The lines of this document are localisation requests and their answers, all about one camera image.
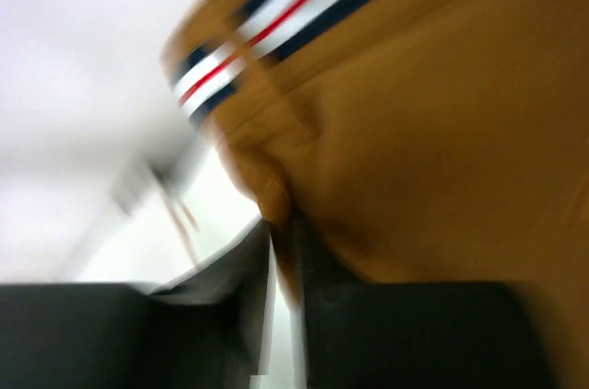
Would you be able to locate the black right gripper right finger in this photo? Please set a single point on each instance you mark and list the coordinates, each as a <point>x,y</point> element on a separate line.
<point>411,335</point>

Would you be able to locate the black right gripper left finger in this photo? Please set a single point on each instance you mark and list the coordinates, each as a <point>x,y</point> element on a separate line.
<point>204,330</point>

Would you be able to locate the brown trousers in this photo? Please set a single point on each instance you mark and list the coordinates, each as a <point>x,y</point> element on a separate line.
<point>426,140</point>

